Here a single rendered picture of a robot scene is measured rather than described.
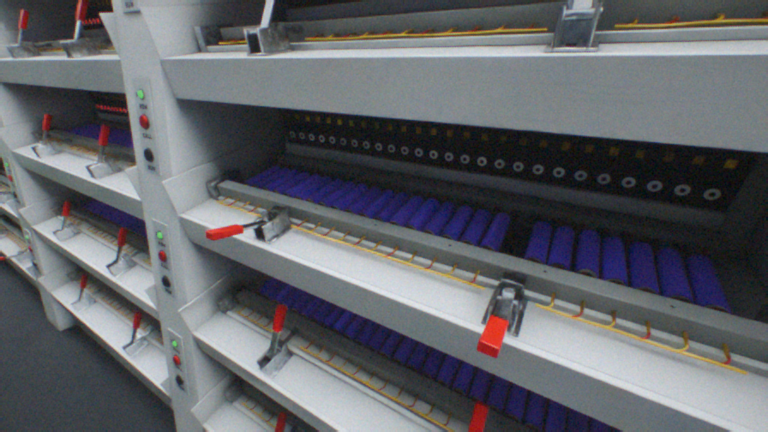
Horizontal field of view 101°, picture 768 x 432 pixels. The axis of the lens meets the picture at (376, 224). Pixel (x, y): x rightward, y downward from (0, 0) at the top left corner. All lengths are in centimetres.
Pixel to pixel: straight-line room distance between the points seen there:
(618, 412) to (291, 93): 36
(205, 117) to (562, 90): 43
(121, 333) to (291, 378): 58
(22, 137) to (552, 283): 115
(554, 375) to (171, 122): 49
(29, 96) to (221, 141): 70
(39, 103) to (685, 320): 124
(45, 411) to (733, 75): 115
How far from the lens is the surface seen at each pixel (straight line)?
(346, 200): 40
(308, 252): 36
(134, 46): 55
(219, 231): 35
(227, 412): 72
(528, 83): 24
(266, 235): 38
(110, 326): 103
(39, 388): 115
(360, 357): 45
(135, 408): 99
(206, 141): 52
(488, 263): 30
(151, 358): 88
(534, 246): 33
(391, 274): 31
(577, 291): 30
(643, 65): 23
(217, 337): 57
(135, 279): 78
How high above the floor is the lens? 67
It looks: 19 degrees down
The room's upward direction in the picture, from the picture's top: 5 degrees clockwise
